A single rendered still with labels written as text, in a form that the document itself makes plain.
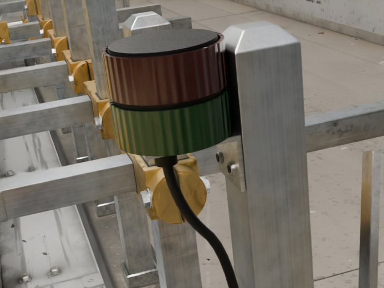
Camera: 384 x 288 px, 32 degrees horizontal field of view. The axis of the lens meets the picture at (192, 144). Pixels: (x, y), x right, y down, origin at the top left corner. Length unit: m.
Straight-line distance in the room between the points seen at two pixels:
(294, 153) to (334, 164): 2.75
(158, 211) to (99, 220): 0.56
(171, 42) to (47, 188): 0.34
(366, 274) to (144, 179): 0.23
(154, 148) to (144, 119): 0.01
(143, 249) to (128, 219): 0.05
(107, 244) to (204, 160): 0.43
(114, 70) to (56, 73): 0.81
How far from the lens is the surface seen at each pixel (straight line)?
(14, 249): 1.29
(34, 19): 2.07
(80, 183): 0.64
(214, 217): 2.67
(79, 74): 1.05
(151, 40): 0.33
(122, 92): 0.31
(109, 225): 1.12
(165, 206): 0.58
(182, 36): 0.33
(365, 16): 5.48
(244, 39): 0.33
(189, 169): 0.59
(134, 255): 0.92
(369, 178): 0.44
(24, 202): 0.64
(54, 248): 1.26
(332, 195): 2.79
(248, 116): 0.33
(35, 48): 1.36
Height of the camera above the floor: 1.19
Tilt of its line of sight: 20 degrees down
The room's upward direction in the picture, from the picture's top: 7 degrees counter-clockwise
